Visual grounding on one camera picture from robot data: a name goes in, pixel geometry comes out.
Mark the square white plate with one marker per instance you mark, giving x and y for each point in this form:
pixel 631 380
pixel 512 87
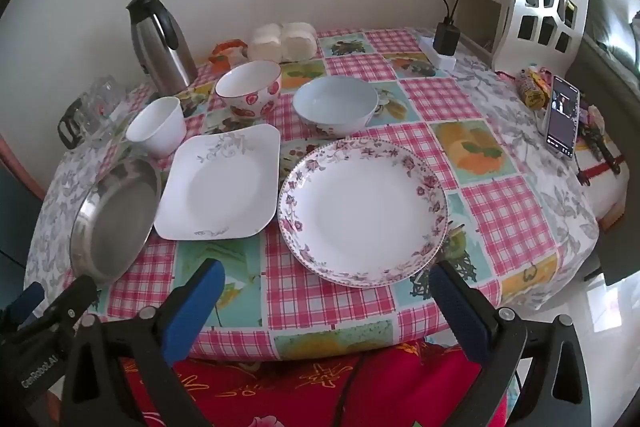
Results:
pixel 215 187

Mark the light blue bowl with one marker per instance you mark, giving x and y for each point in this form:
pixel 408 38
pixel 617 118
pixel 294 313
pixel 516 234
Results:
pixel 335 99

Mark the pink checked fruit tablecloth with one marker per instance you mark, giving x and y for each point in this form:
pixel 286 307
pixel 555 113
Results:
pixel 500 217

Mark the orange snack packet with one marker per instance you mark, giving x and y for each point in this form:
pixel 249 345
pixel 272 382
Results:
pixel 225 52

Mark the strawberry print bowl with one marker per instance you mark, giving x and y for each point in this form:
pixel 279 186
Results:
pixel 250 99

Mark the red floral cloth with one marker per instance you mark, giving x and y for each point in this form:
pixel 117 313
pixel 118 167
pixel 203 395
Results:
pixel 300 387

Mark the yellow candy packet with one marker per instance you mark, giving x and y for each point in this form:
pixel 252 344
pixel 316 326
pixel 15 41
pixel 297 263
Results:
pixel 530 87

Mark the smartphone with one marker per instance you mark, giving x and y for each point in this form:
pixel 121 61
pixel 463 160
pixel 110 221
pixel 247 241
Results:
pixel 562 122

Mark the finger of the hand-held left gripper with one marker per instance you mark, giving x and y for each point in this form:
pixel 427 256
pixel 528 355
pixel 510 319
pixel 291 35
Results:
pixel 27 299
pixel 70 299

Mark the black charger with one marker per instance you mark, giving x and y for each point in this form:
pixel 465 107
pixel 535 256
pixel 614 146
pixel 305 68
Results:
pixel 445 38

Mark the round floral rim plate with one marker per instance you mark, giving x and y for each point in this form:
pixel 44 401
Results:
pixel 360 212

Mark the dark furniture with pink edge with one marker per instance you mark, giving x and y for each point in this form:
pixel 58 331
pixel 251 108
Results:
pixel 15 217

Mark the stainless steel plate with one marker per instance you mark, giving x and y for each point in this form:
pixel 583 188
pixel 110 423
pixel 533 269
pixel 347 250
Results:
pixel 110 222

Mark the small white bowl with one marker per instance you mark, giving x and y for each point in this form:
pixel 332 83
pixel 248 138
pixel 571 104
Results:
pixel 155 132

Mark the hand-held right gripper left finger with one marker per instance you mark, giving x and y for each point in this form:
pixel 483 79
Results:
pixel 192 307

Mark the stainless steel thermos jug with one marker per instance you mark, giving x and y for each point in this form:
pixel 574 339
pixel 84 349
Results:
pixel 165 52

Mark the pack of white paper rolls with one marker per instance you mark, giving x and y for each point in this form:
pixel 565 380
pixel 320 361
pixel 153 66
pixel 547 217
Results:
pixel 280 42

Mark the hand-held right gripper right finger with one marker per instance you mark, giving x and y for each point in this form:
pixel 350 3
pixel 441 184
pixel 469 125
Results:
pixel 460 312

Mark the clear glass cup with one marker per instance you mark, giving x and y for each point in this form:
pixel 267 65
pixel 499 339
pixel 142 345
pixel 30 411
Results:
pixel 107 89

